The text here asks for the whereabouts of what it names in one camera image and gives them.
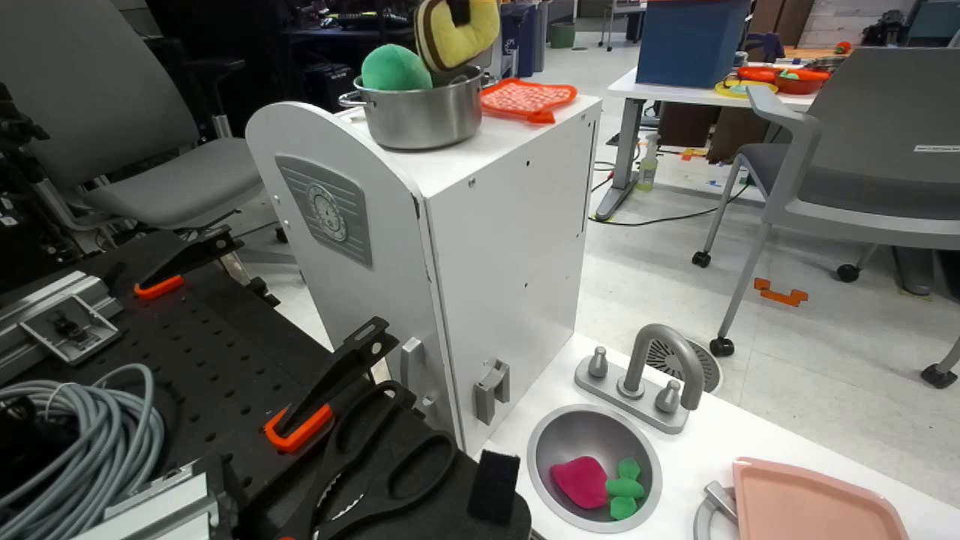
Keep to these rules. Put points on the grey padded chair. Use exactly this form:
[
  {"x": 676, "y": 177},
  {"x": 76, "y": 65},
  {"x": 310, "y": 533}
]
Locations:
[{"x": 152, "y": 181}]

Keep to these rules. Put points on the metal bracket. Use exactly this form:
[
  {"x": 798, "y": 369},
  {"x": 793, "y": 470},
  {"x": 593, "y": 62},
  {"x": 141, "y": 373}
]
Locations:
[{"x": 167, "y": 504}]

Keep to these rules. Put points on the aluminium rail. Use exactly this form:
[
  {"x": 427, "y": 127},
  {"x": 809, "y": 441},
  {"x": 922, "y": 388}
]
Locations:
[{"x": 41, "y": 302}]

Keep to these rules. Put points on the black scissors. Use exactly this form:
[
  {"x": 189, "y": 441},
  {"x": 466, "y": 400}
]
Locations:
[{"x": 401, "y": 474}]

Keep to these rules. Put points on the orange basket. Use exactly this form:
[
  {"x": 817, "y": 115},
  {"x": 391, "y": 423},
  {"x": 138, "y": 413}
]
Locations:
[{"x": 781, "y": 78}]

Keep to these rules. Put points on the metal plate with black part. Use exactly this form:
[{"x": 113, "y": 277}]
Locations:
[{"x": 69, "y": 331}]

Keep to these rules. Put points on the white toy kitchen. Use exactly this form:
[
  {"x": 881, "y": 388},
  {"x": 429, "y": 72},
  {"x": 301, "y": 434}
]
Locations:
[{"x": 498, "y": 219}]

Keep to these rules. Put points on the black pegboard table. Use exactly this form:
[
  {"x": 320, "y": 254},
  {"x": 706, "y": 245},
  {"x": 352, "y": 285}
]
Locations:
[{"x": 211, "y": 361}]

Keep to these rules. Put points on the orange mesh pot holder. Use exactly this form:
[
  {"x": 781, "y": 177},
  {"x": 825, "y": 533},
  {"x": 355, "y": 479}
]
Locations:
[{"x": 525, "y": 96}]

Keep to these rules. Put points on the silver metal pot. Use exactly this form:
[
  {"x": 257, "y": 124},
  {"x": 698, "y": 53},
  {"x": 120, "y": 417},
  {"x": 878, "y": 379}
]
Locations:
[{"x": 420, "y": 117}]

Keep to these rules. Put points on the pink plastic tray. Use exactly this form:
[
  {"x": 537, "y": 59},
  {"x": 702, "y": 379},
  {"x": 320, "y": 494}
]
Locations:
[{"x": 812, "y": 504}]

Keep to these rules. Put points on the yellow and black sponge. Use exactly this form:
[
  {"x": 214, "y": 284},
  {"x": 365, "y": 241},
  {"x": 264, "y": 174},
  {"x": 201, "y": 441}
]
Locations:
[{"x": 485, "y": 33}]

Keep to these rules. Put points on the black orange bar clamp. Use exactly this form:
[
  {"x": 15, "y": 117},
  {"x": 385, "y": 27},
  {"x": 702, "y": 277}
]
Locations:
[
  {"x": 332, "y": 384},
  {"x": 183, "y": 260}
]

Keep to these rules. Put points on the small black box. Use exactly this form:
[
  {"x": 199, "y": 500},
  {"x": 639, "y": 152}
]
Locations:
[{"x": 494, "y": 488}]

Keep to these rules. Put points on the grey toy faucet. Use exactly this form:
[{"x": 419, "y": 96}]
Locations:
[{"x": 650, "y": 364}]

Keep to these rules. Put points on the grey office chair with casters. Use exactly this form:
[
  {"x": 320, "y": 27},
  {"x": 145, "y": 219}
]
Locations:
[{"x": 860, "y": 169}]

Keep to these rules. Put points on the green plush toy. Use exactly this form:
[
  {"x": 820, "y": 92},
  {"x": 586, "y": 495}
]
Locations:
[{"x": 395, "y": 68}]

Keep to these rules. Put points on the pink plush toy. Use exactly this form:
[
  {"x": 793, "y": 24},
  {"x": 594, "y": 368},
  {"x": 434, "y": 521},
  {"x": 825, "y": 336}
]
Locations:
[{"x": 580, "y": 481}]

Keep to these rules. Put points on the white desk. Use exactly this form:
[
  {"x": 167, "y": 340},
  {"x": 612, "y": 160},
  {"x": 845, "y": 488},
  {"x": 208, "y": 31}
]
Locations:
[{"x": 650, "y": 92}]

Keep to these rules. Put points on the grey toy sink bowl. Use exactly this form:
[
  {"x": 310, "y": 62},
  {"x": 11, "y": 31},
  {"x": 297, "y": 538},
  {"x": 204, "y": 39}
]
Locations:
[{"x": 586, "y": 434}]

